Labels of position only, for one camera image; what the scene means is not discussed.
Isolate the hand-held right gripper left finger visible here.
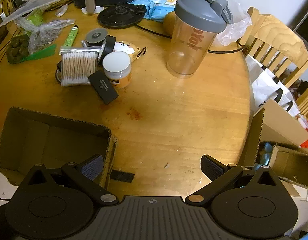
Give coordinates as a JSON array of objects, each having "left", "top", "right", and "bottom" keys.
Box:
[{"left": 18, "top": 154, "right": 119, "bottom": 205}]

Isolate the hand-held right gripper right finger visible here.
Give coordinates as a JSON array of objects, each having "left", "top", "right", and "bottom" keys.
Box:
[{"left": 185, "top": 154, "right": 287, "bottom": 205}]

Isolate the dark felt storage box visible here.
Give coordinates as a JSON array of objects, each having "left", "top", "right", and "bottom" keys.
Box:
[{"left": 0, "top": 107, "right": 117, "bottom": 188}]

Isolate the small black rectangular case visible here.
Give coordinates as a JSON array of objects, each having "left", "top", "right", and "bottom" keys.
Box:
[{"left": 88, "top": 71, "right": 119, "bottom": 105}]

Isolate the cotton swab pack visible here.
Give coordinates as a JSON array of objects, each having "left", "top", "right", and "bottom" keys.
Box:
[{"left": 60, "top": 46, "right": 99, "bottom": 87}]

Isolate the orange jar white lid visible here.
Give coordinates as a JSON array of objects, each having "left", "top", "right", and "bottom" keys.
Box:
[{"left": 102, "top": 51, "right": 132, "bottom": 89}]

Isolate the black electrical tape roll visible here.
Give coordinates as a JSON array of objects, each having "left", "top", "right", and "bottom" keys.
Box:
[{"left": 99, "top": 36, "right": 116, "bottom": 65}]

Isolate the shiba dog plush keychain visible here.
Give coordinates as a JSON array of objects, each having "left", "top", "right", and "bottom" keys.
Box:
[{"left": 113, "top": 41, "right": 147, "bottom": 62}]

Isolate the green tube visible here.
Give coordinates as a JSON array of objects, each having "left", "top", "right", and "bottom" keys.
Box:
[{"left": 63, "top": 25, "right": 79, "bottom": 47}]

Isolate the round wooden desktop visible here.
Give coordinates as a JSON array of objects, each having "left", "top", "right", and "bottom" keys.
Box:
[{"left": 0, "top": 0, "right": 252, "bottom": 200}]

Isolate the black tape patch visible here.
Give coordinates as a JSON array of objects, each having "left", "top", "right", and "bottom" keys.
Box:
[{"left": 111, "top": 169, "right": 135, "bottom": 183}]

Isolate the large open cardboard carton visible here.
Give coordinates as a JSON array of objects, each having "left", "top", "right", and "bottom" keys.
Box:
[{"left": 240, "top": 99, "right": 308, "bottom": 167}]

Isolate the small open cardboard carton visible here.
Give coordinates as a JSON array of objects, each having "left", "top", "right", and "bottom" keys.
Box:
[{"left": 270, "top": 145, "right": 308, "bottom": 189}]

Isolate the white shopping bag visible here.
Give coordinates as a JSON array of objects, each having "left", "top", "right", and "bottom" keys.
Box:
[{"left": 245, "top": 54, "right": 300, "bottom": 117}]

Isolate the clear shaker bottle grey lid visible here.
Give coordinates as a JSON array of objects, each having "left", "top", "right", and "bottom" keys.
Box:
[{"left": 166, "top": 0, "right": 232, "bottom": 79}]

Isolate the wooden chair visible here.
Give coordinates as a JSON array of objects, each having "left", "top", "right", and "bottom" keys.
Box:
[
  {"left": 237, "top": 6, "right": 308, "bottom": 89},
  {"left": 296, "top": 90, "right": 308, "bottom": 117}
]

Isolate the black roll with grey cap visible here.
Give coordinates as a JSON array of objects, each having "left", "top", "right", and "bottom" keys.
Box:
[{"left": 85, "top": 29, "right": 108, "bottom": 47}]

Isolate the clear bag of seeds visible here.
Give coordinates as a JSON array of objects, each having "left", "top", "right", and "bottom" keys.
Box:
[{"left": 14, "top": 18, "right": 76, "bottom": 55}]

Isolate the green net bag of kiwis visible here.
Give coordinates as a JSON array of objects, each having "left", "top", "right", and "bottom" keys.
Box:
[{"left": 7, "top": 34, "right": 57, "bottom": 65}]

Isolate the clear plastic bag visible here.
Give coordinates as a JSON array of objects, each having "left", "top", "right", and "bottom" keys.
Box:
[{"left": 206, "top": 0, "right": 252, "bottom": 47}]

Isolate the black round lid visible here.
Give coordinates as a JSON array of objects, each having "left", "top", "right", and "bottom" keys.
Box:
[{"left": 97, "top": 4, "right": 147, "bottom": 29}]

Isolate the brown round fruit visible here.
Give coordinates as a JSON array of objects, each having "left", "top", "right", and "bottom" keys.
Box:
[{"left": 163, "top": 12, "right": 178, "bottom": 33}]

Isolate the green snack packet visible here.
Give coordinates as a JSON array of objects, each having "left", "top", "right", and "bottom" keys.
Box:
[{"left": 27, "top": 7, "right": 46, "bottom": 27}]

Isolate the blue tissue packet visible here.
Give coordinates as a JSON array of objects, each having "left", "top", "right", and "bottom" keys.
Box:
[{"left": 129, "top": 0, "right": 177, "bottom": 20}]

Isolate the black kettle base cable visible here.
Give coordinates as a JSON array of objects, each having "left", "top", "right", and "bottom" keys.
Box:
[{"left": 134, "top": 24, "right": 245, "bottom": 54}]

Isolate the white strap loop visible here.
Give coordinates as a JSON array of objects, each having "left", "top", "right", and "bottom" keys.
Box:
[{"left": 55, "top": 5, "right": 68, "bottom": 17}]

